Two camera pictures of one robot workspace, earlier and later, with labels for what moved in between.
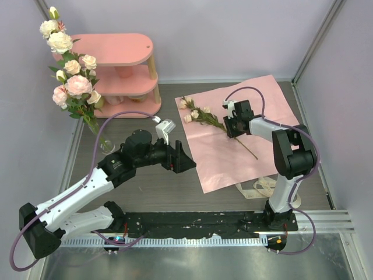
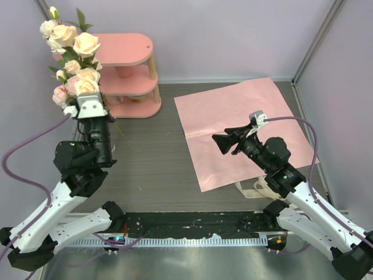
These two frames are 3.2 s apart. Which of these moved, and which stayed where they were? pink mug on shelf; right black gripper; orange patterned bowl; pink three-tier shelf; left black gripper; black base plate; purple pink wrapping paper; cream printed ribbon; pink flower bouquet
Moved: left black gripper; right black gripper; pink flower bouquet
Stayed: black base plate; purple pink wrapping paper; pink three-tier shelf; pink mug on shelf; orange patterned bowl; cream printed ribbon
